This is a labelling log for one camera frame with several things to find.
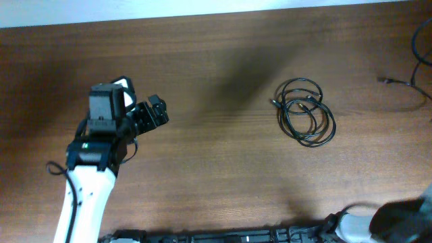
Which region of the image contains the thin black usb cable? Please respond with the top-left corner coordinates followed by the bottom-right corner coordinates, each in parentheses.
top-left (269, 77), bottom-right (338, 149)

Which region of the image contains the black cable bundle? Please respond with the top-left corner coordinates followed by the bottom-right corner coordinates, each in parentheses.
top-left (376, 16), bottom-right (432, 102)

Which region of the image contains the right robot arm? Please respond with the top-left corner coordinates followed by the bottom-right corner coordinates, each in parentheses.
top-left (323, 186), bottom-right (431, 242)

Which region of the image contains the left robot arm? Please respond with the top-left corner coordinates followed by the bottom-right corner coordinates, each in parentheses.
top-left (47, 83), bottom-right (169, 242)

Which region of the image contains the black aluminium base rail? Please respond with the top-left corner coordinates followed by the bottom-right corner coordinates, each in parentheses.
top-left (98, 225), bottom-right (341, 243)

